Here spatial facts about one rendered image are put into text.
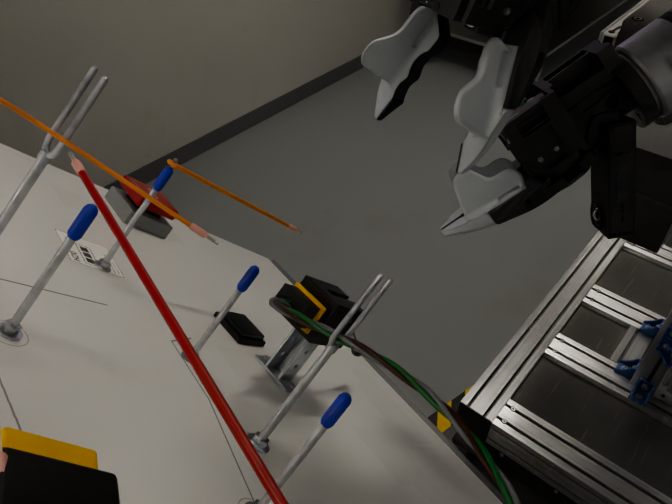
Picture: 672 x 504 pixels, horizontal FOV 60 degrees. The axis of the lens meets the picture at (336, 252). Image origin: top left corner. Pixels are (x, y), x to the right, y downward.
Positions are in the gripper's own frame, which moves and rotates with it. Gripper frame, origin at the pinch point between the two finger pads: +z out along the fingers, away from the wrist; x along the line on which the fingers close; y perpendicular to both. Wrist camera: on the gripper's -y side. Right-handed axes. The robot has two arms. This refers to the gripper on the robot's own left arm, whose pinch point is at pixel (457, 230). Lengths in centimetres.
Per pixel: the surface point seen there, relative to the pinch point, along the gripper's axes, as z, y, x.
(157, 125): 94, 35, -187
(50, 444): 8.2, 19.4, 41.6
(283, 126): 63, -2, -232
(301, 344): 15.7, 3.8, 10.8
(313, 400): 17.6, -0.4, 12.8
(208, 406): 17.4, 9.5, 23.6
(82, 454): 8.1, 18.5, 41.3
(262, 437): 15.5, 6.0, 24.6
